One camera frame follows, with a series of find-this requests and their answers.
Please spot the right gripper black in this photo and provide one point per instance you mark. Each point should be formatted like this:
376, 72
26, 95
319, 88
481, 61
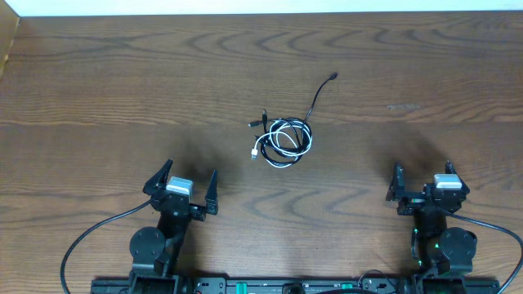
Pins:
413, 201

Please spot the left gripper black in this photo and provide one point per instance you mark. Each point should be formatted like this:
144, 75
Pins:
178, 205

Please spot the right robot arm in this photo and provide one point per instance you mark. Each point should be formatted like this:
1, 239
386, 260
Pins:
444, 254

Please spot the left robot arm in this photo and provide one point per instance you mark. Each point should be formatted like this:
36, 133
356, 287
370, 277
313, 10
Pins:
156, 250

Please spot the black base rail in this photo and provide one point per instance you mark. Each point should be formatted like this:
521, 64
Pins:
214, 285

